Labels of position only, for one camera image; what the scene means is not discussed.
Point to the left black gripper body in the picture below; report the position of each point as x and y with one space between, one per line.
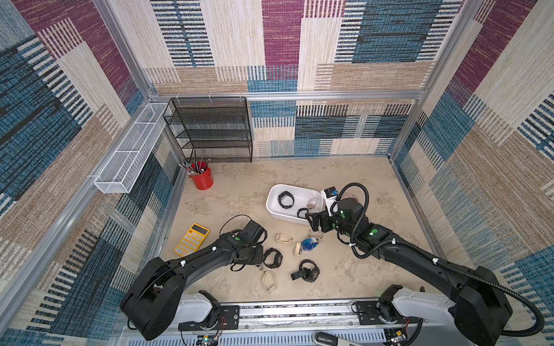
256 255

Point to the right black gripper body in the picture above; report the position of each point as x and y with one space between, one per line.
317 220

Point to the rose gold white strap watch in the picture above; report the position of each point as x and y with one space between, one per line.
312 203

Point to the small black round watch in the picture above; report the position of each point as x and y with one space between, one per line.
302 212

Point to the black chunky digital watch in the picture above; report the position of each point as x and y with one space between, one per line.
272 258

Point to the black watch with strap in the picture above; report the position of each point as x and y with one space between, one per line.
308 271

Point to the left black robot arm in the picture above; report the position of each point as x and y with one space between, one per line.
151 303

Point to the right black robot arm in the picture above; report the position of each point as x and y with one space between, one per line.
480 309

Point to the blue transparent watch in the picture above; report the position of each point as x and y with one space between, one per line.
307 245

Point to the white plastic storage box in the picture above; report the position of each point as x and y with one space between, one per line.
284 201

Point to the white tape roll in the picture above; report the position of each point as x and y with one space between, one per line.
349 196

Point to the yellow calculator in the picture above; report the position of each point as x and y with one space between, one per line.
192 240

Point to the red pen cup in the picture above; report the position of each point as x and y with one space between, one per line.
203 181

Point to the pens in cup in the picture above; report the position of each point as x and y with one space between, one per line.
195 166

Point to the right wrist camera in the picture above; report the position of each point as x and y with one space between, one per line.
329 195

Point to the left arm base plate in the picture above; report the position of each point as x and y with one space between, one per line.
223 317

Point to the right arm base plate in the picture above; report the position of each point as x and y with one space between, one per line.
369 313

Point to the black wire mesh shelf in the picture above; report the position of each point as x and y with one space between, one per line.
211 128

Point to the white wire mesh basket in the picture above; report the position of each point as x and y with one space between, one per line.
124 166

